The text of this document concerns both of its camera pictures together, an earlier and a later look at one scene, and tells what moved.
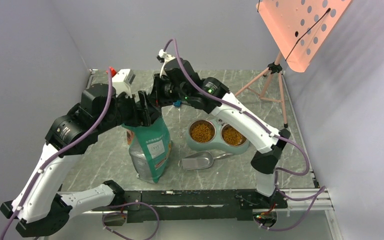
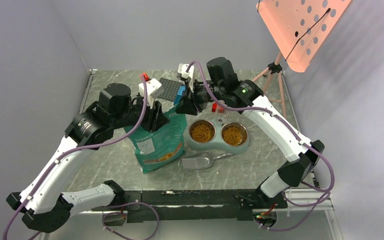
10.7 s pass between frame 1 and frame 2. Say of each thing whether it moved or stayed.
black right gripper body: moved
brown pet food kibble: stayed
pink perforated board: stayed
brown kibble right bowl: stayed
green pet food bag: moved
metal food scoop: stayed
